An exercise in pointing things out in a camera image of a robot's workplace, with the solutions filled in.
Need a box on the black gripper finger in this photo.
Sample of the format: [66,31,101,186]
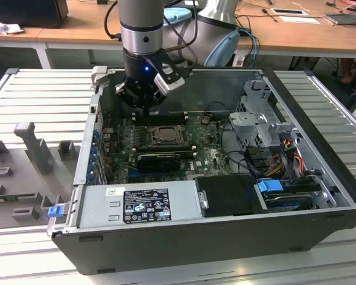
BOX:
[148,88,166,119]
[115,82,149,119]

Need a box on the white framed tablet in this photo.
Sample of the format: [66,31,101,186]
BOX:
[269,8,309,16]

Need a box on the coloured wire bundle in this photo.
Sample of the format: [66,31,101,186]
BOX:
[266,150,304,176]

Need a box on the hard disk in blue carrier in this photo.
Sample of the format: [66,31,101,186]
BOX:
[256,178,315,213]

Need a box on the black wire loop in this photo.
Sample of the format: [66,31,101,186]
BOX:
[219,118,258,176]

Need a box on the CPU socket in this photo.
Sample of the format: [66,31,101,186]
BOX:
[148,124,187,147]

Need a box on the grey notebook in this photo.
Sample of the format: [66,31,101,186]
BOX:
[323,13,356,26]

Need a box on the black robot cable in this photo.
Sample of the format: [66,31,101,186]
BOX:
[104,0,123,41]

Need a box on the silver CPU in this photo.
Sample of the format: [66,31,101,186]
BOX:
[155,127,179,141]

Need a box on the grey power supply unit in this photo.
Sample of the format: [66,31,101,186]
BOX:
[77,180,204,229]

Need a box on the grey parts rack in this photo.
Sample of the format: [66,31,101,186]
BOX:
[0,121,78,231]

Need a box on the black plastic shroud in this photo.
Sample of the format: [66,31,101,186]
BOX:
[194,175,269,219]

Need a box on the black open PC case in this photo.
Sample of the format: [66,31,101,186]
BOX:
[46,65,356,276]

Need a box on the crumpled white paper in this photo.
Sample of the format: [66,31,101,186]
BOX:
[0,16,24,36]

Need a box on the metal socket cover frame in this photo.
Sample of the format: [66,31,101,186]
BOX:
[150,125,186,147]

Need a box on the silver metal drive cage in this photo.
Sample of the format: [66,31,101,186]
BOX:
[228,79,303,167]

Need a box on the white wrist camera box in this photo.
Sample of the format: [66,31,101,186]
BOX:
[153,61,186,97]

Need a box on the black graphics card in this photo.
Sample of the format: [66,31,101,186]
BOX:
[136,153,180,173]

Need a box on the green RAM stick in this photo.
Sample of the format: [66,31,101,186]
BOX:
[0,192,36,203]

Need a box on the wooden desk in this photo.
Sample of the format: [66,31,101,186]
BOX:
[0,0,356,71]

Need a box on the green motherboard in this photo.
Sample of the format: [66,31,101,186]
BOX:
[102,114,247,185]

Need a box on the white paper sheet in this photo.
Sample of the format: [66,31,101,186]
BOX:
[278,15,323,24]

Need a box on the blue case latch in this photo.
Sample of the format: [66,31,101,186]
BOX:
[47,206,63,220]

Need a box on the black box on desk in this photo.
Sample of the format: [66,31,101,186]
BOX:
[0,0,69,29]

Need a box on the blue cable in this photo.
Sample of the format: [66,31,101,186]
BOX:
[240,26,260,68]

